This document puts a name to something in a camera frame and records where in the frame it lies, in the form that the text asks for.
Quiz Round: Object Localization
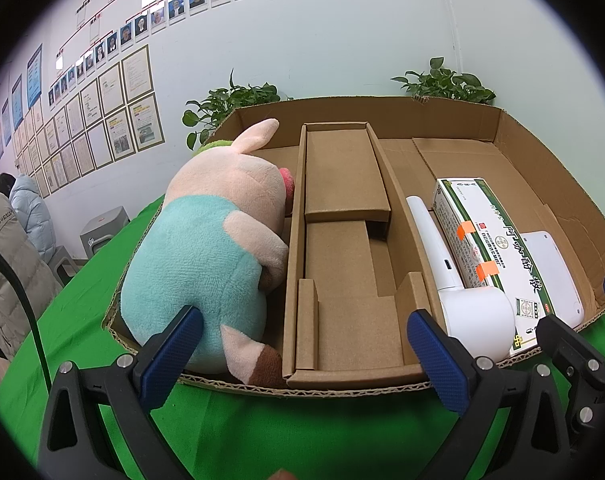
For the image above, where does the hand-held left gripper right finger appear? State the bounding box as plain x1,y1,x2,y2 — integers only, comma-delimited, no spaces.
407,308,573,480

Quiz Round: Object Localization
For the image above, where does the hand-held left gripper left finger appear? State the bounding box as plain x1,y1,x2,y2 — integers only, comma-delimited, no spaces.
36,304,204,480

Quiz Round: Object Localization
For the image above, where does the white hair dryer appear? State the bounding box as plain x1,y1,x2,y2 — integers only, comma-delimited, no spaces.
406,195,516,361

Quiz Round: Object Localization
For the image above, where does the white electronic device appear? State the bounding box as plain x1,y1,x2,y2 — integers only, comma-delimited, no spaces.
517,231,583,331

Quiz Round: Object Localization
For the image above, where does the pink pig plush toy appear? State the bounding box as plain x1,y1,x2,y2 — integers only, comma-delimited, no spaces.
120,118,297,390

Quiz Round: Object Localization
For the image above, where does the green and white medicine box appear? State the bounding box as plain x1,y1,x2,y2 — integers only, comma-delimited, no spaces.
431,177,554,356

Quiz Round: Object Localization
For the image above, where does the large cardboard box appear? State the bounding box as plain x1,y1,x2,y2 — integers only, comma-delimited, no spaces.
101,96,605,401

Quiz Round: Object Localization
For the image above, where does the cardboard insert tray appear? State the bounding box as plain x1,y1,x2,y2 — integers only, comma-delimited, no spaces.
281,121,446,391

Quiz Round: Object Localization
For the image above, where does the green table cloth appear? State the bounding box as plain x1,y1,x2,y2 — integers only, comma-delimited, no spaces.
0,195,605,480

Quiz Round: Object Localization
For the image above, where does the grey plastic stool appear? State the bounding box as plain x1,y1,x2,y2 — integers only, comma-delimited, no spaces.
50,245,80,288

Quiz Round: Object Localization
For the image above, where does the green potted plant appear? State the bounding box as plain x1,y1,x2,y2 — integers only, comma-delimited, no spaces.
391,56,497,106
182,69,293,151

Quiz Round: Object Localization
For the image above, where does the black cable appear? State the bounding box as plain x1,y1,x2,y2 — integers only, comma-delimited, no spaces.
0,235,53,391

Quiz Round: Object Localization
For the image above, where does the wall of framed certificates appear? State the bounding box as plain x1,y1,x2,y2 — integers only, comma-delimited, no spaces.
0,44,166,201

